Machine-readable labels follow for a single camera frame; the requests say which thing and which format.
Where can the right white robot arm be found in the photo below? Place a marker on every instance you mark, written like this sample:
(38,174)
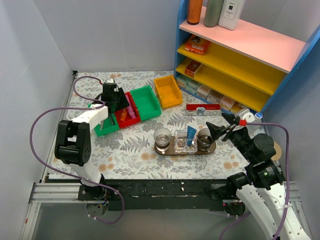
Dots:
(263,189)

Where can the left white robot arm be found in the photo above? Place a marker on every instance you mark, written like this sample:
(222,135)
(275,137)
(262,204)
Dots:
(73,141)

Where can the clear plastic water bottle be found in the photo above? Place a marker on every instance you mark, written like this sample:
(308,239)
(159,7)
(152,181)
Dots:
(253,128)

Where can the brown oval wooden tray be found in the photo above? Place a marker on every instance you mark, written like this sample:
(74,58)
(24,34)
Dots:
(170,150)

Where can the orange bottle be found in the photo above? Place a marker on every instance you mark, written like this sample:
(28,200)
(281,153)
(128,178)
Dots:
(194,11)

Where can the floral patterned table mat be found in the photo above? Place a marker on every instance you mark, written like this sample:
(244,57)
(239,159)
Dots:
(129,153)

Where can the blue yellow pink shelf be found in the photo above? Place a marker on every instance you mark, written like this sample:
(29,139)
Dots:
(250,64)

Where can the teal sponge pack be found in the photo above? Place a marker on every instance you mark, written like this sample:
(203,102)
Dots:
(192,86)
(182,81)

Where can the clear glass cup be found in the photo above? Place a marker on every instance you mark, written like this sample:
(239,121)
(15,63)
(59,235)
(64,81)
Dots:
(162,138)

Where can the clear textured acrylic holder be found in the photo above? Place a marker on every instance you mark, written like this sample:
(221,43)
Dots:
(180,143)

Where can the green bin with cups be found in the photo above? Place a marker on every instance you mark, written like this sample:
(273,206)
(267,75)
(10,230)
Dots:
(146,102)

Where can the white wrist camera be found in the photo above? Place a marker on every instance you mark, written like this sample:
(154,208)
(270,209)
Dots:
(108,82)
(244,117)

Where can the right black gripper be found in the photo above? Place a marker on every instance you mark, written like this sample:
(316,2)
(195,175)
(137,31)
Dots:
(230,128)

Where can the yellow plastic bin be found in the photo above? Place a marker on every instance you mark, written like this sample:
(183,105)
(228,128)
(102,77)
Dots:
(168,91)

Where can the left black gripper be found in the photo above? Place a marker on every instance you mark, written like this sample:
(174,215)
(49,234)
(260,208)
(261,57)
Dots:
(119,99)

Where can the orange box upper shelf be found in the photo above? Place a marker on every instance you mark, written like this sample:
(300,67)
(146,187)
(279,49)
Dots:
(197,45)

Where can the pink white sponge pack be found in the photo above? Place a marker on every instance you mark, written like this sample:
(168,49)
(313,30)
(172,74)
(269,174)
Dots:
(226,103)

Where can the green translucent cup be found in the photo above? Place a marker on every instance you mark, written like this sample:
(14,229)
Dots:
(204,140)

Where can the orange toothpaste tube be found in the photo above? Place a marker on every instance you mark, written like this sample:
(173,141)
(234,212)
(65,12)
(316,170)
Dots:
(123,115)

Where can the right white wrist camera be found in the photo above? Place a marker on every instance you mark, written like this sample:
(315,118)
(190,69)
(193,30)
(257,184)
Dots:
(244,117)

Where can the grey bottle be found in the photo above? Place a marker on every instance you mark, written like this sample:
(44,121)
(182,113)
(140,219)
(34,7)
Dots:
(212,13)

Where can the red silver toothpaste box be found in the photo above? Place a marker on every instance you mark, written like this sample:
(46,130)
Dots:
(203,109)

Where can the red white box middle shelf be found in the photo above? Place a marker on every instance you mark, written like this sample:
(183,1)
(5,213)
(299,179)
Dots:
(193,68)

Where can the white bottle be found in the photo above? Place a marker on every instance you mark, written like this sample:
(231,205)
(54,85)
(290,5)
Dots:
(230,13)

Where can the blue toothpaste tube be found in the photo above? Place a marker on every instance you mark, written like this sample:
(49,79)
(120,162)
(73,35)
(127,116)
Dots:
(191,132)

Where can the brown tape roll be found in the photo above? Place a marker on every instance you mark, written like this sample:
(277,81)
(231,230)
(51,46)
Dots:
(278,152)

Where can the black aluminium base frame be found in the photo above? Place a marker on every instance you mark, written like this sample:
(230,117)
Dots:
(148,194)

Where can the yellow sponge pack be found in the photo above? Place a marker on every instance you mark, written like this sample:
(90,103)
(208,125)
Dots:
(237,107)

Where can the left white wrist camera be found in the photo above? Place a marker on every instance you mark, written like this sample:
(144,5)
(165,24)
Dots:
(108,82)

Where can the red plastic bin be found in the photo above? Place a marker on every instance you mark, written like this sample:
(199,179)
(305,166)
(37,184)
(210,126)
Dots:
(128,120)

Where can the green bin with toothbrushes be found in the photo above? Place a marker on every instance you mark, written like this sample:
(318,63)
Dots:
(107,127)

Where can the pink toothpaste tube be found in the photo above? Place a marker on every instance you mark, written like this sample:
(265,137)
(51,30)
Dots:
(130,109)

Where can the grey toothbrush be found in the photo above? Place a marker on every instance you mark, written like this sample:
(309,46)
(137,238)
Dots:
(101,125)

